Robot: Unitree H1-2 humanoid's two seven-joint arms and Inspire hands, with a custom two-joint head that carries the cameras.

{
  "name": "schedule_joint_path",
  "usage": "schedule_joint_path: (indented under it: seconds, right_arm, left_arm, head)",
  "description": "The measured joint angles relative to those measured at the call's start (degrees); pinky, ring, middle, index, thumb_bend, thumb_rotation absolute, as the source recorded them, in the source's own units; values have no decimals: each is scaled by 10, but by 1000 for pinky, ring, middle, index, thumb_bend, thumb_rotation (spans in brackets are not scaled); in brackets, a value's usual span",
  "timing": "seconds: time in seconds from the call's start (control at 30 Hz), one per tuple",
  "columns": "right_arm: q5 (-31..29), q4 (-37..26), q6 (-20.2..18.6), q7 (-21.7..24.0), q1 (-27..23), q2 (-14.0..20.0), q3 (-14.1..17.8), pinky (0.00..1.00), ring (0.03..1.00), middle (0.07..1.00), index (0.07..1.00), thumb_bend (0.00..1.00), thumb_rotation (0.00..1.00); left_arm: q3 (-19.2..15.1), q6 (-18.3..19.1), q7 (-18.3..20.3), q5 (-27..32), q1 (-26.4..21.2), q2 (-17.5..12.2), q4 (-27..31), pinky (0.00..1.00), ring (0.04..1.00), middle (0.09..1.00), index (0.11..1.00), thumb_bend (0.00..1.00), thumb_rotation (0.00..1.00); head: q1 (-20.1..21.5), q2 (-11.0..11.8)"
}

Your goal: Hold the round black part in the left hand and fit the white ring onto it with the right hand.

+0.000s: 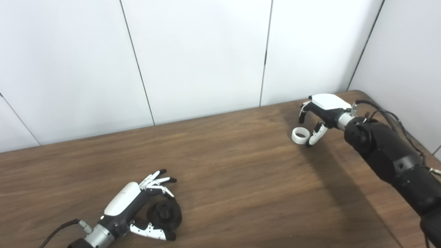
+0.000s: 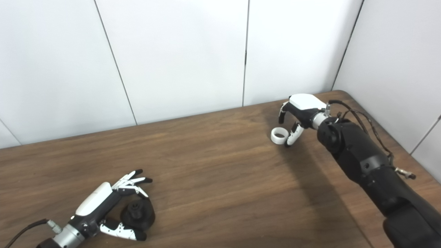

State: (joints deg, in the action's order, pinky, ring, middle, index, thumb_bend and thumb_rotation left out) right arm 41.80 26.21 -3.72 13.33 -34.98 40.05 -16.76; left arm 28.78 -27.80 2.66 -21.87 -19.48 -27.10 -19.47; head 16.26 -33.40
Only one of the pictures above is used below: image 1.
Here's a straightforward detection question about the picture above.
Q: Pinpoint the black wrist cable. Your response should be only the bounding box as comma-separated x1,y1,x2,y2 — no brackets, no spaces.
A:
39,219,93,248
351,100,441,176

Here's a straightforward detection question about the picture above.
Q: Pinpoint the round black part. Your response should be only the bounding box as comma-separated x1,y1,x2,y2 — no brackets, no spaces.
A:
146,199,182,230

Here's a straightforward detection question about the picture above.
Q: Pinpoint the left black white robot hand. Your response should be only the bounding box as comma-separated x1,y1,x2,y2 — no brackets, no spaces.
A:
98,169,178,241

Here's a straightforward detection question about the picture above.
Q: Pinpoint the white ring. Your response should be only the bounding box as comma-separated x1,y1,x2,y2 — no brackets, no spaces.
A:
291,127,309,145

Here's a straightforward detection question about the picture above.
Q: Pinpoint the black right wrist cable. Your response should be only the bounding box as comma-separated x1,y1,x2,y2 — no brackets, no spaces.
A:
351,100,441,176

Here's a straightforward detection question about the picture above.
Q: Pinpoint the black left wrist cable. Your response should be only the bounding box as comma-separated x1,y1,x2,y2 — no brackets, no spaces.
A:
39,219,93,248

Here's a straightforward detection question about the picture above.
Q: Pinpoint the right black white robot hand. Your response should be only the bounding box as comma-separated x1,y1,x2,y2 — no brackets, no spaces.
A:
298,94,352,148

